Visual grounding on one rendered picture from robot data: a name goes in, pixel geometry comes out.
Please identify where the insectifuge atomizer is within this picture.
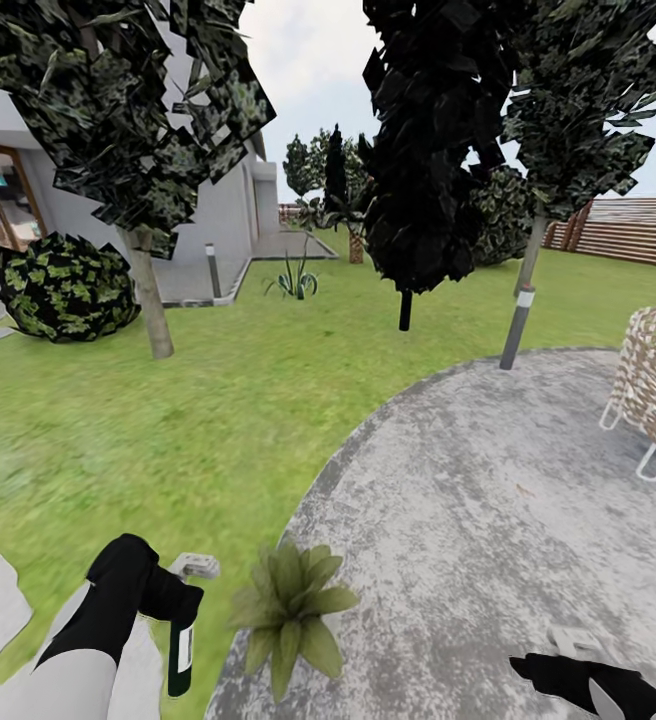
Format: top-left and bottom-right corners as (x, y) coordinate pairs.
(168, 622), (194, 697)

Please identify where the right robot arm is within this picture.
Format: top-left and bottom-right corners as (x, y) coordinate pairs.
(509, 625), (656, 720)

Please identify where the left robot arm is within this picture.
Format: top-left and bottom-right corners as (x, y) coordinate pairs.
(5, 533), (220, 720)

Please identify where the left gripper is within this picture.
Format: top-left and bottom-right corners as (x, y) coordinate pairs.
(138, 570), (203, 624)

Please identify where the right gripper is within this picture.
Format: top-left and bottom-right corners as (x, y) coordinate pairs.
(509, 653), (582, 707)

